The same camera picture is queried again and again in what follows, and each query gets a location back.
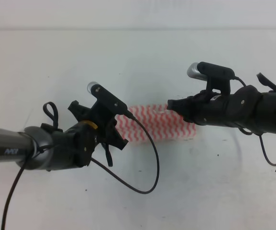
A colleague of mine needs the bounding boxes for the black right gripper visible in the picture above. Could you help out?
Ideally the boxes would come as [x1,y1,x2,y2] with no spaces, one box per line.
[166,90,238,126]

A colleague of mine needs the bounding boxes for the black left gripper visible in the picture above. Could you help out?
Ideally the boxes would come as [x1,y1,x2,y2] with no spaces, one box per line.
[68,100,129,150]

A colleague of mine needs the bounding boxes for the pink white wavy striped towel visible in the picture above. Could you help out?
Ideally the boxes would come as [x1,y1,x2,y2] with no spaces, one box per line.
[115,104,197,144]

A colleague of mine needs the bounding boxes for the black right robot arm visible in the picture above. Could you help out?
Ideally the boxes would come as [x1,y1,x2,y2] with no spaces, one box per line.
[167,73,276,135]

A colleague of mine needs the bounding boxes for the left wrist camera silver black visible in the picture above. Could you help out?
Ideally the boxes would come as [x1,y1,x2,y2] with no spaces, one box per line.
[87,81,128,115]

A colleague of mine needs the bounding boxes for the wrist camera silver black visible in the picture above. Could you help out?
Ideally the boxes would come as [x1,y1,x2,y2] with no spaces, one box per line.
[87,81,128,115]
[187,61,234,95]

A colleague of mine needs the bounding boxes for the black left camera cable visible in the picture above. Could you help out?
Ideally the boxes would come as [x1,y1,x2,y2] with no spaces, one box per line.
[89,111,160,195]

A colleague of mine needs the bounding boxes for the black camera cable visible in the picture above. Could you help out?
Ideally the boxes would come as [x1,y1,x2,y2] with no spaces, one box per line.
[89,111,160,195]
[233,76,276,173]

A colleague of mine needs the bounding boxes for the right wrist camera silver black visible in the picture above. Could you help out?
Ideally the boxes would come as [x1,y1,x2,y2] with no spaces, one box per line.
[187,61,234,95]

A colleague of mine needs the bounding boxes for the black right camera cable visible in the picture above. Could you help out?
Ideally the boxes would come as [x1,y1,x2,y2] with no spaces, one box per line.
[233,76,276,173]

